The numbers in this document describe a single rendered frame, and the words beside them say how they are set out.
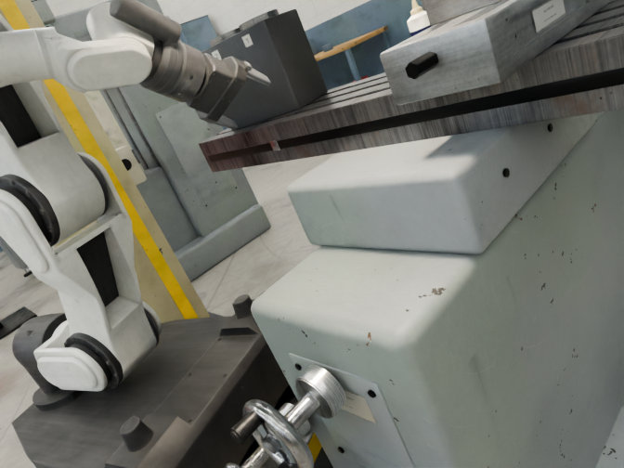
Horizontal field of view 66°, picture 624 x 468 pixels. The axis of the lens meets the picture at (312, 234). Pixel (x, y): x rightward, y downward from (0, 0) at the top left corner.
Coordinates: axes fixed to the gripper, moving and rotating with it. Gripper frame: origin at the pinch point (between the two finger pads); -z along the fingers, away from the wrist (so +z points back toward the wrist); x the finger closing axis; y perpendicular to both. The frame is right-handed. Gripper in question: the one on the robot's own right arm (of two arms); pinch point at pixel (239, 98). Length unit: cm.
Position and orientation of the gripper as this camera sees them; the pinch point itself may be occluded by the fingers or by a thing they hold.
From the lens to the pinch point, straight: 91.9
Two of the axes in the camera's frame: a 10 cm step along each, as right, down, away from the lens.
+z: -6.4, -1.2, -7.6
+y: -4.5, -7.4, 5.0
